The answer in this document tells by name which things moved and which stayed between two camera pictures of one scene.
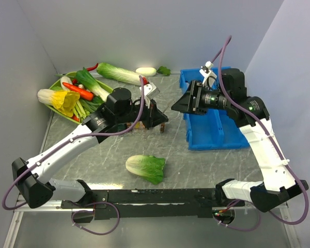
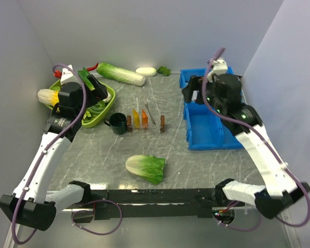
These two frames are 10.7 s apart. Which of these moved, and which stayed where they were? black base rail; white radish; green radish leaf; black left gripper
Moved: black left gripper
Stayed: white radish; black base rail; green radish leaf
